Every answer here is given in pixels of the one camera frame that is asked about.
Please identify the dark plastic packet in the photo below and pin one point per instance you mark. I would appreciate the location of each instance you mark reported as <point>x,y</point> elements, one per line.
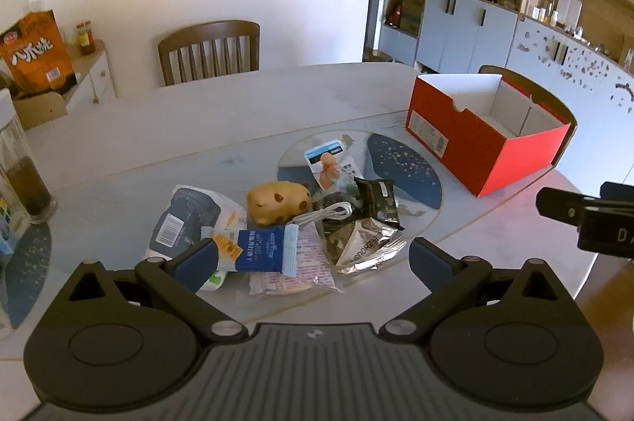
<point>327,201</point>

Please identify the white side cabinet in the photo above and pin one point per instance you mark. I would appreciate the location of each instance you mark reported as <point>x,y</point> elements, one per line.
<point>91,76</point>

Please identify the wooden slat-back chair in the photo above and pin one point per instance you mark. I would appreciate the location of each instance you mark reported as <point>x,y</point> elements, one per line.
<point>208,29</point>
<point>545,91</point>

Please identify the white desktop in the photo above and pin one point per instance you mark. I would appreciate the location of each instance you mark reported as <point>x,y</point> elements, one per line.
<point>198,128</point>

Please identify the white plastic container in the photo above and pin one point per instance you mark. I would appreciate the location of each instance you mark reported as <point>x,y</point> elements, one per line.
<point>569,10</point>

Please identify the orange snack bag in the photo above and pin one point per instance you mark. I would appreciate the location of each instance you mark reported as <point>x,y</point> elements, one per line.
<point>37,54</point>

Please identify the red sauce bottle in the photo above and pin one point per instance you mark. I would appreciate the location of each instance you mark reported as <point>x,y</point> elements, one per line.
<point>86,39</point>

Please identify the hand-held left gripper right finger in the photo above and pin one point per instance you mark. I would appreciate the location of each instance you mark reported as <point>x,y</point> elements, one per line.
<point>428,262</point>

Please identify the red canister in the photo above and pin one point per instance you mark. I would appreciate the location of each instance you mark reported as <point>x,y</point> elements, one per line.
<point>393,17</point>

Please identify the printed cardboard box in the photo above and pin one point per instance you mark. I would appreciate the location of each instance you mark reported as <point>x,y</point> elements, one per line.
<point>412,14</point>

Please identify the red cardboard box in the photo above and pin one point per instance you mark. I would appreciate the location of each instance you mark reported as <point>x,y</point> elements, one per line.
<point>475,153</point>

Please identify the black snack packet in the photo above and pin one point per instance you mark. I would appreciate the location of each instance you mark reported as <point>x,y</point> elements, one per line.
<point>379,203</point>

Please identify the white blue plastic bag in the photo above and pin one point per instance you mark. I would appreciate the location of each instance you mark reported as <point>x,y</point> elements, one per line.
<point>198,208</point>

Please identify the glass jar with dark liquid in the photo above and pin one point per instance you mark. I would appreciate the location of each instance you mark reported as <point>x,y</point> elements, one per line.
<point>25,173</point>

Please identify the silver foil packet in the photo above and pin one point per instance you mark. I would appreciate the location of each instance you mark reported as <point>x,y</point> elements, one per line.
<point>361,247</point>

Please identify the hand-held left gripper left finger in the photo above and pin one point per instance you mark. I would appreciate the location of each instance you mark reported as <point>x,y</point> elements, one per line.
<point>195,260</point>

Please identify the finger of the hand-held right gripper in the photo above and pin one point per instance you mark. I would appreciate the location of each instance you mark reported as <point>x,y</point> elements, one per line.
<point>559,205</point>

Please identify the blue white snack packet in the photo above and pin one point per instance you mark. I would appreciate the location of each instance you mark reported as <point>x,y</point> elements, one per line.
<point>327,163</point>

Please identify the white wooden wall cabinet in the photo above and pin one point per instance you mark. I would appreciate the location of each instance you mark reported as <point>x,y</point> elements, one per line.
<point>455,29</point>

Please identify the blue packet with orange label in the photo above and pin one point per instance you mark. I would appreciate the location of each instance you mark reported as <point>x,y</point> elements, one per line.
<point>262,250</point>

